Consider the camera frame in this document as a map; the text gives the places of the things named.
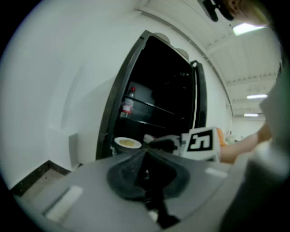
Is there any black cabinet fridge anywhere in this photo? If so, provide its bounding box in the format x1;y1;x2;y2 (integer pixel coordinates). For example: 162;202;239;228
95;29;208;160

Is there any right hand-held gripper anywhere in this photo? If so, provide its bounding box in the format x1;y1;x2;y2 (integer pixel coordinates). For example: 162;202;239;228
144;126;222;162

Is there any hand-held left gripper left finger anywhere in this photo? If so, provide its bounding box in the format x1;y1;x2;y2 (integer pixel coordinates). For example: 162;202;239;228
13;150;164;232

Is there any plate of yellow sprout food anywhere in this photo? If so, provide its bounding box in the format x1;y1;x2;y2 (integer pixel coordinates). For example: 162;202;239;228
114;136;142;150

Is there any small grey wall box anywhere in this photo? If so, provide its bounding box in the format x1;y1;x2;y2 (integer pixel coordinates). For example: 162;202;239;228
68;133;79;169

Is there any red-capped drink bottle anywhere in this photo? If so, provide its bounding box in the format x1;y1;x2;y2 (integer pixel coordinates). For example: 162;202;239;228
119;87;136;119

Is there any black head-worn camera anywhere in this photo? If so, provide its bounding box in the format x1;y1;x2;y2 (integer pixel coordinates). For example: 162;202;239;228
202;0;235;23

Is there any person's right forearm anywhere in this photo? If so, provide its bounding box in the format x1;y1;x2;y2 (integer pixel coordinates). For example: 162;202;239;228
221;130;272;164

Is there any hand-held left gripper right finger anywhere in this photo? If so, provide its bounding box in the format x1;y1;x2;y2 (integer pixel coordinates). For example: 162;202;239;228
147;150;229;227

